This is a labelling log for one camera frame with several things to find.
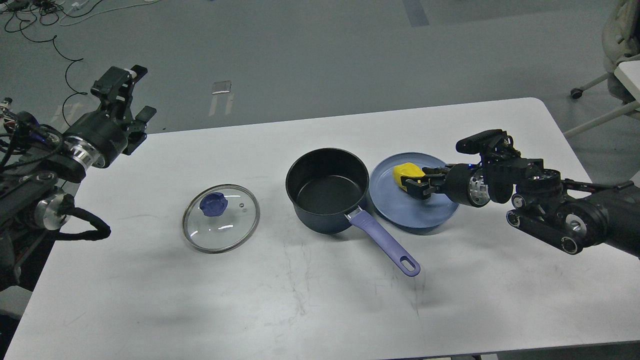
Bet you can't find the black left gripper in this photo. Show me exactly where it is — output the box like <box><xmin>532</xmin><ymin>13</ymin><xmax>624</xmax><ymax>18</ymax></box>
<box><xmin>62</xmin><ymin>64</ymin><xmax>157</xmax><ymax>169</ymax></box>

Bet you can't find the blue round plate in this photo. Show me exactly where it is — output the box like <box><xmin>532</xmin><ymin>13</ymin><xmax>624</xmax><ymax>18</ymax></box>
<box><xmin>369</xmin><ymin>152</ymin><xmax>458</xmax><ymax>231</ymax></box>

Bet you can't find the white office chair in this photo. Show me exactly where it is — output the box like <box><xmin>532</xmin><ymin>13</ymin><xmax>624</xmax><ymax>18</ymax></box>
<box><xmin>563</xmin><ymin>0</ymin><xmax>640</xmax><ymax>139</ymax></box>

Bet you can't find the yellow potato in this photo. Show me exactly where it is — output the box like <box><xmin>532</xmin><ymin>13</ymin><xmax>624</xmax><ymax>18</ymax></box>
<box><xmin>391</xmin><ymin>162</ymin><xmax>426</xmax><ymax>193</ymax></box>

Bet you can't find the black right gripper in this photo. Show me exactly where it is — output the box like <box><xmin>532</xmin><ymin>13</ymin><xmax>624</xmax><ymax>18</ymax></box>
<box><xmin>403</xmin><ymin>163</ymin><xmax>490</xmax><ymax>208</ymax></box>

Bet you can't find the clear tape piece on floor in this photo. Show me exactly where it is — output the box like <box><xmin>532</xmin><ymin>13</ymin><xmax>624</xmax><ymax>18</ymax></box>
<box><xmin>211</xmin><ymin>80</ymin><xmax>233</xmax><ymax>96</ymax></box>

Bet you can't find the dark blue saucepan purple handle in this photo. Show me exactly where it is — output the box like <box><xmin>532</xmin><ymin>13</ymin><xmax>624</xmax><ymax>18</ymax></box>
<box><xmin>285</xmin><ymin>148</ymin><xmax>421</xmax><ymax>277</ymax></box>

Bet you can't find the white floor cable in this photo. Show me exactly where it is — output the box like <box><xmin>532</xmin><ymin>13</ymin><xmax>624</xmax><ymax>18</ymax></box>
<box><xmin>59</xmin><ymin>0</ymin><xmax>163</xmax><ymax>27</ymax></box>

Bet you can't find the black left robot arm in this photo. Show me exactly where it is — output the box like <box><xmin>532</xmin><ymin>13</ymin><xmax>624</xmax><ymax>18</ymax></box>
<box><xmin>0</xmin><ymin>64</ymin><xmax>157</xmax><ymax>290</ymax></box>

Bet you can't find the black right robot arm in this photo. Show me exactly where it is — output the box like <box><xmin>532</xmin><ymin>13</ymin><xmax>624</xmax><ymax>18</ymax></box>
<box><xmin>392</xmin><ymin>129</ymin><xmax>640</xmax><ymax>257</ymax></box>

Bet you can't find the glass lid purple knob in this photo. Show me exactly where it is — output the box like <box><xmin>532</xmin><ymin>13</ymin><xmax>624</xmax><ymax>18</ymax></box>
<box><xmin>181</xmin><ymin>183</ymin><xmax>261</xmax><ymax>254</ymax></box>

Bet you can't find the black floor cable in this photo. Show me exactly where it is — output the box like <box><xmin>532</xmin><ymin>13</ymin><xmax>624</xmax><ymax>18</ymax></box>
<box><xmin>2</xmin><ymin>0</ymin><xmax>103</xmax><ymax>128</ymax></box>

